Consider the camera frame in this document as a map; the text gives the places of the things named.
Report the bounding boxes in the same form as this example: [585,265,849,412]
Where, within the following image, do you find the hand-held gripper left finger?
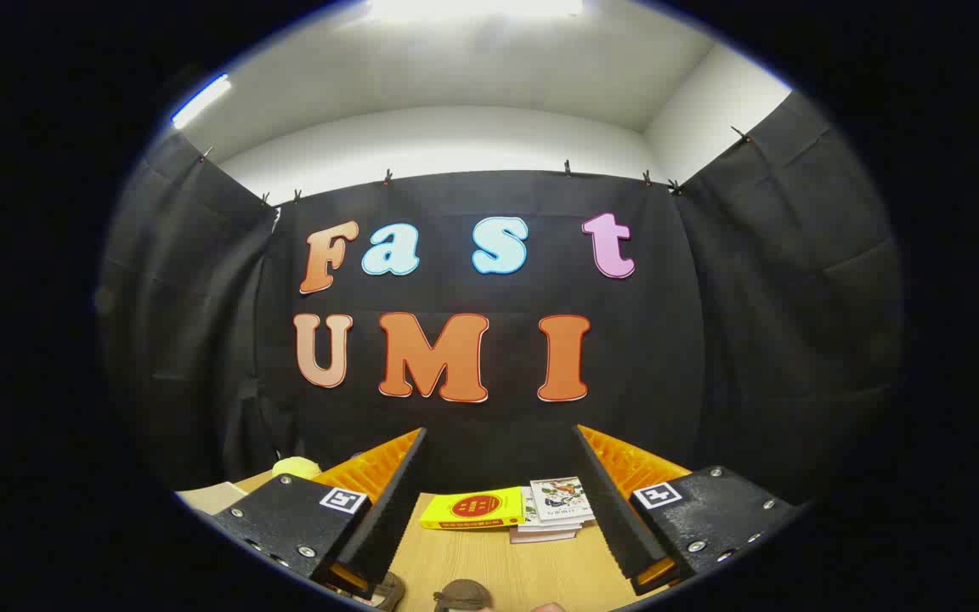
[211,427,429,600]

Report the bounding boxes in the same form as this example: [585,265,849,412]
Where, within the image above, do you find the yellow book red label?
[420,487,526,531]

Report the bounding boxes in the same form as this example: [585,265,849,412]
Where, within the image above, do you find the brown fuzzy shoe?
[345,571,406,611]
[433,579,492,612]

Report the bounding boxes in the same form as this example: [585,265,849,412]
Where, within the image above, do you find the ceiling light panel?
[366,0,584,23]

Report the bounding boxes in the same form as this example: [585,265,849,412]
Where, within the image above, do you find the cream fabric storage box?
[175,481,250,516]

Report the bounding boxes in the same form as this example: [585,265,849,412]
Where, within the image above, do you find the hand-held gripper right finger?
[572,424,801,598]

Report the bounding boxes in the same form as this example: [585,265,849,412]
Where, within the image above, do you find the row of black cloth clips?
[197,126,751,207]

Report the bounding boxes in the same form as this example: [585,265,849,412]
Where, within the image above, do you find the ceiling tube light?
[171,74,233,129]

